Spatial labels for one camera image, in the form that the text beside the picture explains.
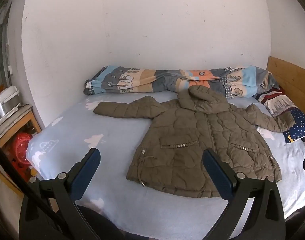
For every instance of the bed with light blue sheet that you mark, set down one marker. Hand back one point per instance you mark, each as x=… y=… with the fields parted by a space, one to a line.
x=92 y=120

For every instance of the star and stripe print pillow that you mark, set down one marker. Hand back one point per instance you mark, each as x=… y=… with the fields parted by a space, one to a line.
x=297 y=125

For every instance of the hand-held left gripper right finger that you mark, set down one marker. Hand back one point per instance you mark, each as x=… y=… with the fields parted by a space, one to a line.
x=217 y=176

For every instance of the wooden headboard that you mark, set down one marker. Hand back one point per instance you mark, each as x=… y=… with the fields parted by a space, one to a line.
x=292 y=80

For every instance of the red plastic basket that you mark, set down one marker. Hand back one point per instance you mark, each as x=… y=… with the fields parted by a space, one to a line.
x=21 y=150

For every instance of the person's dark trouser leg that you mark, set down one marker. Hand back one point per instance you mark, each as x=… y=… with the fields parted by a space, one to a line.
x=102 y=223

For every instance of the olive quilted hooded jacket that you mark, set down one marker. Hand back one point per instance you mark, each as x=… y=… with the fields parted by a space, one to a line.
x=192 y=135

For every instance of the wooden side table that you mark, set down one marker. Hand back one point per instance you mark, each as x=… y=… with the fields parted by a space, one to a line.
x=30 y=118

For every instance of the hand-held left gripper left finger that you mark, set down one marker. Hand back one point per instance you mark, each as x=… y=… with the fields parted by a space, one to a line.
x=87 y=171

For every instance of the rolled patchwork print quilt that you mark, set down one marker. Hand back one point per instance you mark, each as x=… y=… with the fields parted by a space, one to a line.
x=142 y=80

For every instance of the white rice cooker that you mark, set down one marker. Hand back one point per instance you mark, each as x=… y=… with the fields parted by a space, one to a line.
x=5 y=102

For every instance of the white wall socket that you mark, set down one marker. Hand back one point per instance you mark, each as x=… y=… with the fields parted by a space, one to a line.
x=10 y=70

